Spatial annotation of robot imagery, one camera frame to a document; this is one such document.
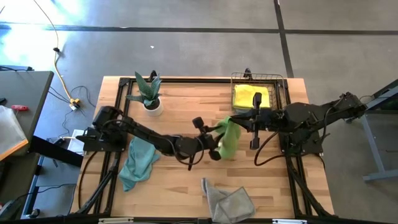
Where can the black angled panel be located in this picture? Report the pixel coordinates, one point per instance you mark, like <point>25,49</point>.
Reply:
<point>56,152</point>

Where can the yellow microfiber towel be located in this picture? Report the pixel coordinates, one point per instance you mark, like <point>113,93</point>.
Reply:
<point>245,96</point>

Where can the teal microfiber towel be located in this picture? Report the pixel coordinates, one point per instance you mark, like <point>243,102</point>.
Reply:
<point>138,165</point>

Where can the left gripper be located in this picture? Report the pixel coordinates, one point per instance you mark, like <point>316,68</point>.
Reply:
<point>192,145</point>

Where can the grey microfiber towel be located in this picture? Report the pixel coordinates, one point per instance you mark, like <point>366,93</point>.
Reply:
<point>230,205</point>

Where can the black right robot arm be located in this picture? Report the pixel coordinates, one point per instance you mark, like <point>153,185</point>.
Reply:
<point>311,119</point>

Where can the grey metal table frame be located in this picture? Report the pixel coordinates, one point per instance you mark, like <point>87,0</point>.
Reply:
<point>371,146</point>

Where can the black aluminium table frame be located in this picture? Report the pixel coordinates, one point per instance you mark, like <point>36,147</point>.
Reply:
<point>192,80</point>

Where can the white power box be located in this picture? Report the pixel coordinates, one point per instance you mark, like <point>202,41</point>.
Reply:
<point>74,144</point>

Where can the white plastic bag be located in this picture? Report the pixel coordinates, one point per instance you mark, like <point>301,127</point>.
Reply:
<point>9,130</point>

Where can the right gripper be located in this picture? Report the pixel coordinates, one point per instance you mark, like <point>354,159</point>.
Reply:
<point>270,119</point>

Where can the dark green microfiber towel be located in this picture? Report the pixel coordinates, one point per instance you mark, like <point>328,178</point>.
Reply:
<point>231,140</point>

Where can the potted plant white pot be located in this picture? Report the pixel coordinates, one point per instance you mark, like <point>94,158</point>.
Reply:
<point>152,107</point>

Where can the white bracket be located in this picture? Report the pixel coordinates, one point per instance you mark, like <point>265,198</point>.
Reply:
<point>115,220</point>
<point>289,221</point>

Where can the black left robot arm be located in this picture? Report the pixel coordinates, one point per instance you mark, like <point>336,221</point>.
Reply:
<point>146,133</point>

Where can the grey desk wooden edge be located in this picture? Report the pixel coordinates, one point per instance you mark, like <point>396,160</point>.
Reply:
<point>28,90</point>

